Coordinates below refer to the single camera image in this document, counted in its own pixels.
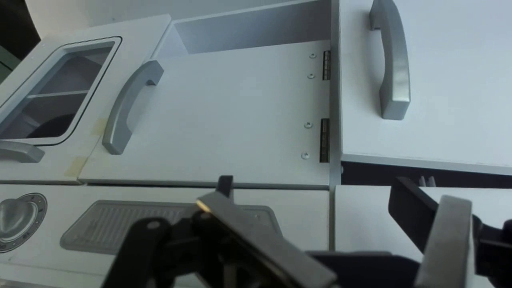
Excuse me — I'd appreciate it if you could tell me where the gripper left finger with grey pad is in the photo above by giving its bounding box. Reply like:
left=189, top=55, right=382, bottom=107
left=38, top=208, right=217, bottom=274
left=193, top=175, right=339, bottom=288

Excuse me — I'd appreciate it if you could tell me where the gripper right finger with grey pad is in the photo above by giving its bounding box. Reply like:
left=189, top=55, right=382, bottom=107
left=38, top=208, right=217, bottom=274
left=387, top=175, right=489, bottom=288

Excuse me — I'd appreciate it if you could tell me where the tall white fridge cupboard door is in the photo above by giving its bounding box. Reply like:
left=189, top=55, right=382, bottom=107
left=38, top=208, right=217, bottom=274
left=334, top=183, right=512, bottom=288

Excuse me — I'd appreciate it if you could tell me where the short white fridge cupboard door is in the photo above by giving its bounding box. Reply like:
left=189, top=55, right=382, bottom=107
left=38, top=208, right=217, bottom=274
left=334, top=0, right=512, bottom=178

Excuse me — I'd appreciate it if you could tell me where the white sink cupboard door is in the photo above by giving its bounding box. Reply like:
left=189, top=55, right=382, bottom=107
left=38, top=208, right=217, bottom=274
left=78, top=39, right=336, bottom=189

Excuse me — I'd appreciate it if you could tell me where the white toy kitchen unit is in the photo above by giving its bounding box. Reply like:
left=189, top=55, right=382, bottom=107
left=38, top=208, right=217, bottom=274
left=0, top=0, right=512, bottom=288

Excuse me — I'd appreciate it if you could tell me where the grey stove knob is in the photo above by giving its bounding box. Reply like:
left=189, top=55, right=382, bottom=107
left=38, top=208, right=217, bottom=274
left=0, top=191, right=49, bottom=256

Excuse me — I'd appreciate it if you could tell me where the white oven door with window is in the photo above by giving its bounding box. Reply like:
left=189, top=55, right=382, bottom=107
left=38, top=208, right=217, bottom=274
left=0, top=15, right=173, bottom=186

